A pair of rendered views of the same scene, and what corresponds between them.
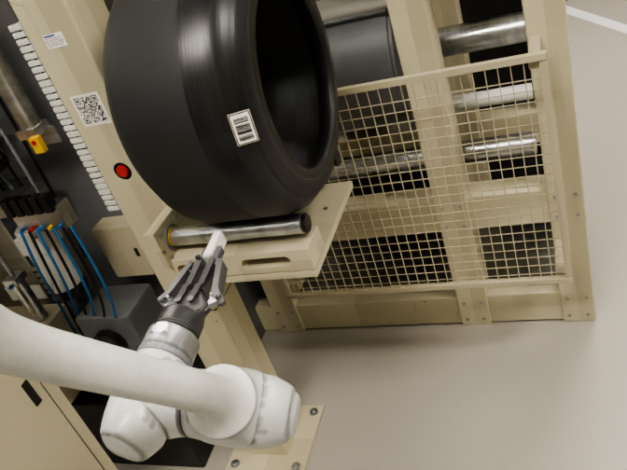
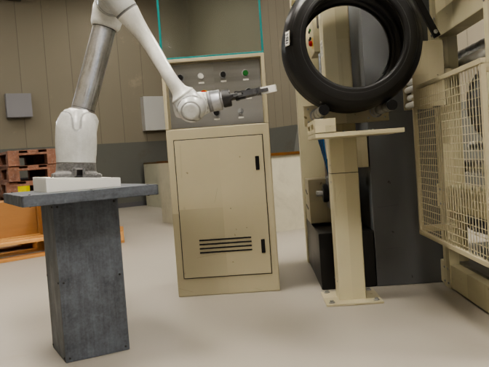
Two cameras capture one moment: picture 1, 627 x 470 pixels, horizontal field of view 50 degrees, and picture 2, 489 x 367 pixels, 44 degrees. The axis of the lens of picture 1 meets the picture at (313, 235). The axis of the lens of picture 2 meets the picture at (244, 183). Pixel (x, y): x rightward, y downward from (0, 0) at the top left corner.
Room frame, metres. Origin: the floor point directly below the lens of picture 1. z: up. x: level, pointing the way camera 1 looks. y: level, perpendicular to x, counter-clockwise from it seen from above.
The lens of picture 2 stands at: (-0.11, -2.11, 0.74)
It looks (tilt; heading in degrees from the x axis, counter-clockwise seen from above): 3 degrees down; 65
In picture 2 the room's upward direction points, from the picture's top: 4 degrees counter-clockwise
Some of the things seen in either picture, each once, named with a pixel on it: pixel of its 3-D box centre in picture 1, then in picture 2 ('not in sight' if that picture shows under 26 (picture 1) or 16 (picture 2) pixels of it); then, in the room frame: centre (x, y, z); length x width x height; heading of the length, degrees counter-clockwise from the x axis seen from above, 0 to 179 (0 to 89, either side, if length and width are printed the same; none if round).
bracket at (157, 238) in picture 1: (191, 203); (346, 113); (1.53, 0.26, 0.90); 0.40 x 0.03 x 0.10; 154
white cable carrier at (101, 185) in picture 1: (75, 119); not in sight; (1.56, 0.43, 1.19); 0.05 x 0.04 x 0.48; 154
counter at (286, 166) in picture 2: not in sight; (224, 190); (2.43, 3.94, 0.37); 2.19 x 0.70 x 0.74; 94
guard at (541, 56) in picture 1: (393, 197); (446, 162); (1.64, -0.25, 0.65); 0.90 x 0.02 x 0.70; 64
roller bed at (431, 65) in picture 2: not in sight; (422, 76); (1.89, 0.13, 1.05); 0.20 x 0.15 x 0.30; 64
